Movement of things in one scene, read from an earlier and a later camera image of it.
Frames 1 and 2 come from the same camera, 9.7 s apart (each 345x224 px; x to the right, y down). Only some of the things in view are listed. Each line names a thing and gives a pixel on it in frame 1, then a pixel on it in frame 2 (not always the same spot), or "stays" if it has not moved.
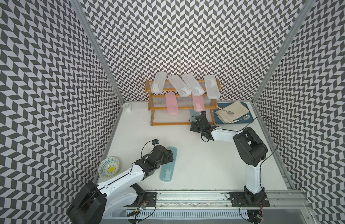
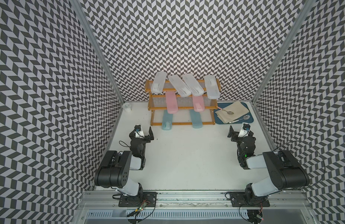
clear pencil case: x=212 y=90 stays
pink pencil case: x=172 y=103 stays
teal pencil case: x=167 y=169 -> x=167 y=120
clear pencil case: x=158 y=83 stays
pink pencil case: x=198 y=103 stays
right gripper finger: x=194 y=127 -> x=231 y=132
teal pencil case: x=193 y=115 stays
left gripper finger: x=170 y=154 -> x=137 y=127
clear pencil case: x=182 y=89 stays
